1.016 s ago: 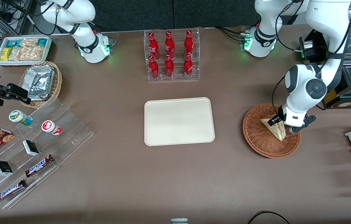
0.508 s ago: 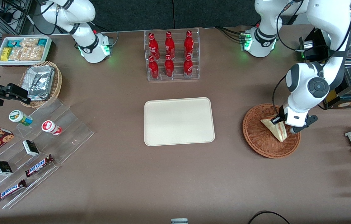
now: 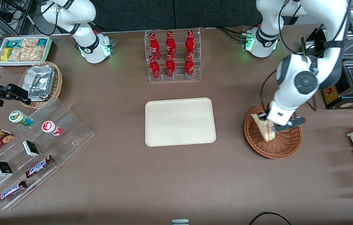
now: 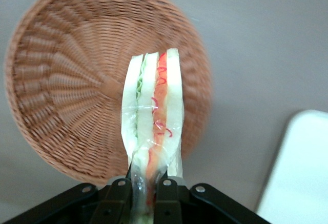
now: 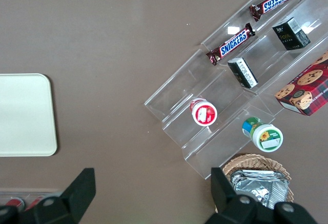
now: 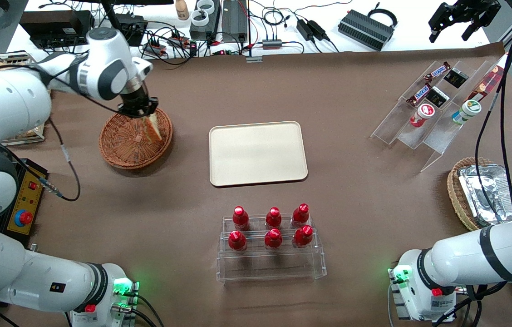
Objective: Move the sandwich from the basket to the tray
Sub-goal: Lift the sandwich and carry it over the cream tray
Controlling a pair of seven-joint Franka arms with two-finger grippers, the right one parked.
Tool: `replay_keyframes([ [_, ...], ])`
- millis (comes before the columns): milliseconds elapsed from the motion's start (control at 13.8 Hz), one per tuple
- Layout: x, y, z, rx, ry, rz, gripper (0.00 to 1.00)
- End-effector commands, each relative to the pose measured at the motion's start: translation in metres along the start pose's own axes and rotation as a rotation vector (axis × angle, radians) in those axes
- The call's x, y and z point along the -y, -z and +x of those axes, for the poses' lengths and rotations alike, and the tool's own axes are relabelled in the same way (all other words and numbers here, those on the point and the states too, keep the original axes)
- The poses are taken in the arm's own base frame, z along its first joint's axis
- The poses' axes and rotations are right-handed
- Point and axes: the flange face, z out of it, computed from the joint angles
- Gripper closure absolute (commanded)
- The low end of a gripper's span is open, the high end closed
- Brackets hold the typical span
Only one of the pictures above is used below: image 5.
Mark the red cookie box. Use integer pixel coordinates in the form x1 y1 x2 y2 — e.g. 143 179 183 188
274 50 328 117

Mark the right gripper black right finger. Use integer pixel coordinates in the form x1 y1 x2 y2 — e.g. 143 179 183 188
204 167 276 224

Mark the red cola bottle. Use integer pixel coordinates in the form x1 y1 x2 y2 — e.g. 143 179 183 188
4 196 26 210
25 195 50 211

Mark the silver foil packet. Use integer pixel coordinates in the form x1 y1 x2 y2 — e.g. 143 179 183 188
229 169 283 181
231 174 290 210

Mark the clear acrylic step shelf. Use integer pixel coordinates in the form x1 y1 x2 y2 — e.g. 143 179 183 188
143 48 277 181
200 0 328 118

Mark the clear acrylic bottle rack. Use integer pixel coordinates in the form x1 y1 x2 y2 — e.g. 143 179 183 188
0 189 63 210

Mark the small black box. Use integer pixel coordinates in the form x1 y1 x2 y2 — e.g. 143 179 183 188
271 16 312 52
227 57 259 90

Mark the green lid white jar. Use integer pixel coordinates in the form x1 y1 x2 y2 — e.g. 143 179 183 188
241 116 284 154

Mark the light wicker basket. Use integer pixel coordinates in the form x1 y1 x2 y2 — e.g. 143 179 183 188
221 153 295 210

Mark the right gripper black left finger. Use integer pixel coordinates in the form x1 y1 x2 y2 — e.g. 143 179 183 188
24 167 97 224

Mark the cream plastic tray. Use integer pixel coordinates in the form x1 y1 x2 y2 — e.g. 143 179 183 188
0 73 58 157

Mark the red lid white jar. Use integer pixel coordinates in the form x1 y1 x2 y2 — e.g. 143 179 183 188
189 96 219 127

